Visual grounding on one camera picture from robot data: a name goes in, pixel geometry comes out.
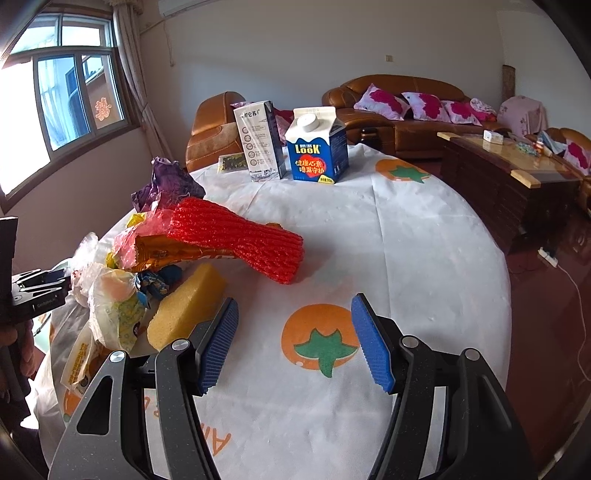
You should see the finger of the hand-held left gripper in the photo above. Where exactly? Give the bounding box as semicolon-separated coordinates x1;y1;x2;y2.
13;270;73;294

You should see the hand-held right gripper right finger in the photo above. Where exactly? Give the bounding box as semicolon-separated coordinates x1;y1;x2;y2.
351;293;539;480

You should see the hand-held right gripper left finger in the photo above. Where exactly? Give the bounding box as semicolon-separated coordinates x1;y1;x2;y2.
48;298;239;480

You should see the clear plastic bag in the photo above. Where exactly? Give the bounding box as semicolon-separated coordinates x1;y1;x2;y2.
69;233;117;308

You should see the yellow sponge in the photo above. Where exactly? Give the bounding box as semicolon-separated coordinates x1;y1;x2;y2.
147;264;229;352

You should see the yellow printed plastic wrapper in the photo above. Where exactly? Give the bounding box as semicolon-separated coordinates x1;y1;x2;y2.
88;269;149;352

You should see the red foam net sleeve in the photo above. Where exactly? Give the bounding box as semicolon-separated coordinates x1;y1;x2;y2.
166;198;305;285

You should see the purple wrapper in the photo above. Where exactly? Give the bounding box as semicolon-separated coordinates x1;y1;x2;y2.
131;157;206;214

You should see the white orange printed bag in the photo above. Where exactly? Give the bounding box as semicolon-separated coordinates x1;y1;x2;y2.
60;323;114;398

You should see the red translucent plastic bag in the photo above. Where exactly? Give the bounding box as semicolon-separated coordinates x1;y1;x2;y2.
113;210;175;269

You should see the orange blue snack wrapper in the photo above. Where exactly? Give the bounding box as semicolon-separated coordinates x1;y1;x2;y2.
131;233;242;301

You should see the white fruit print tablecloth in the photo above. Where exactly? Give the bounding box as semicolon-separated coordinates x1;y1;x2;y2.
34;143;513;480

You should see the window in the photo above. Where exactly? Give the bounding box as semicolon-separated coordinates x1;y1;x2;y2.
0;9;140;200

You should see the dark green snack packet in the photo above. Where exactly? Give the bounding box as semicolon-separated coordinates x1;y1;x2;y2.
218;153;246;174

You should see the wooden glass top coffee table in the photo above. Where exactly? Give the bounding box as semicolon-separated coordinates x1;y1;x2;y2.
436;131;591;251

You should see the blue gable top milk carton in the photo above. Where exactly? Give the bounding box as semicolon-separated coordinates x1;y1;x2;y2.
284;107;349;184

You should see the tall white blue milk carton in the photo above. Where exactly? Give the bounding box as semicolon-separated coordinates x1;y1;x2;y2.
233;100;288;183

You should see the brown leather chaise sofa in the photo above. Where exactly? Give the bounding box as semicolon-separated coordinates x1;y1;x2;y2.
185;91;296;171

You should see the brown leather long sofa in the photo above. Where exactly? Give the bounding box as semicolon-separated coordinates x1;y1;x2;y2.
322;75;509;160

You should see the beige curtain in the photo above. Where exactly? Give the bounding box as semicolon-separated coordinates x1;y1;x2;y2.
112;0;175;163

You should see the brown leather armchair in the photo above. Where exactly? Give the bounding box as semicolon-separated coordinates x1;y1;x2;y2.
526;127;591;192

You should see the blue paper booklet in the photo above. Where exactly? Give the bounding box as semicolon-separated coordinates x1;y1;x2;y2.
538;130;568;155

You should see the pink cloth cover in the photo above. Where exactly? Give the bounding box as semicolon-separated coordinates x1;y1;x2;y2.
496;95;546;137

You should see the rolled straw mat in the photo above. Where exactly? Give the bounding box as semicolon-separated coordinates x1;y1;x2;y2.
502;65;517;105

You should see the white air conditioner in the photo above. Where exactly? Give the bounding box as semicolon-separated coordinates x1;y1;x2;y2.
157;0;223;19

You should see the white power cable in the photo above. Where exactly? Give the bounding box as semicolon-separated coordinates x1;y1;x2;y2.
555;262;586;354

